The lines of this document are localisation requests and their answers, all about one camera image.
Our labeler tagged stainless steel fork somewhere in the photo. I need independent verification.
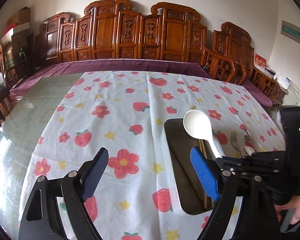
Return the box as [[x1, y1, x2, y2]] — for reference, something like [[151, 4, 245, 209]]
[[231, 130, 243, 157]]

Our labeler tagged light bamboo chopstick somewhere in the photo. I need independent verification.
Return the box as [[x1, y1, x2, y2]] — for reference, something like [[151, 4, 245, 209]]
[[198, 139, 207, 210]]

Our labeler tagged grey metal utensil tray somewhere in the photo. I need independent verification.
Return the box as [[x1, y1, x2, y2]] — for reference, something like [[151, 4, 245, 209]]
[[164, 118, 215, 215]]

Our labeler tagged strawberry flower print tablecloth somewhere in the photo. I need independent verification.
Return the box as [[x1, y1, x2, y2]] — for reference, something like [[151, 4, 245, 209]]
[[20, 72, 285, 239]]

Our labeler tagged carved wooden long sofa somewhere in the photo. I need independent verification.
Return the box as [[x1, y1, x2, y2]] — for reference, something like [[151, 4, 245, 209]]
[[33, 0, 237, 81]]

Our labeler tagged person's right hand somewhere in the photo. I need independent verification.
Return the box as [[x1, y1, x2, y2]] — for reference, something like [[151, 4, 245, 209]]
[[274, 196, 300, 225]]

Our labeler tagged brown cardboard box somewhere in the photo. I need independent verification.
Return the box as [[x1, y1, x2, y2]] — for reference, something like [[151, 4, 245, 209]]
[[7, 7, 31, 26]]

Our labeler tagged dark brown wooden chopstick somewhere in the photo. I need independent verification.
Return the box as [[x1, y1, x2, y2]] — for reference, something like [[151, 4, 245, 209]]
[[202, 141, 216, 208]]

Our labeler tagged wall electrical panel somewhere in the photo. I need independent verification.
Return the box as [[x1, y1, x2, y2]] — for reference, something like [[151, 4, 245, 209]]
[[281, 20, 300, 44]]

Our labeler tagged dark wooden cabinet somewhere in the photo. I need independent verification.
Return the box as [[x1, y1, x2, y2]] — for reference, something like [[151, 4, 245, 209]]
[[1, 31, 31, 72]]

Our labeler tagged carved wooden armchair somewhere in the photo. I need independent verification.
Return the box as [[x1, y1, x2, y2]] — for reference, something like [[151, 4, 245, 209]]
[[212, 22, 279, 101]]

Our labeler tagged white red box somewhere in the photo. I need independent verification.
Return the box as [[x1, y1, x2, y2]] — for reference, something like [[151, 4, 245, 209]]
[[0, 22, 30, 44]]

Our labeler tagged dark wooden chair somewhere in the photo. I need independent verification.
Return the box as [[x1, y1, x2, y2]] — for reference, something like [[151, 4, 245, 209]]
[[0, 44, 23, 145]]

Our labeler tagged white ceramic soup spoon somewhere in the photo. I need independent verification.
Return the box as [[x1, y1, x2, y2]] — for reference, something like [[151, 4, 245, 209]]
[[183, 109, 225, 159]]

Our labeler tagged white wall notice sheet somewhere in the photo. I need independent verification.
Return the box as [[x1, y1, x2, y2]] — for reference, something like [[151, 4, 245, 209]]
[[283, 82, 300, 106]]

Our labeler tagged wooden side table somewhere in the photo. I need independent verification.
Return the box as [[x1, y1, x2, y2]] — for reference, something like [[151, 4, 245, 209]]
[[273, 86, 288, 106]]

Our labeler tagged white box on side table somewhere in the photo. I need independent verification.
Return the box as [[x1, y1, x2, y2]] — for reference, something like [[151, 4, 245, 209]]
[[276, 74, 292, 90]]

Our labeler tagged purple armchair cushion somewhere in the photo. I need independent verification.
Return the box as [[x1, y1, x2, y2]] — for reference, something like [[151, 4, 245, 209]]
[[242, 80, 273, 107]]

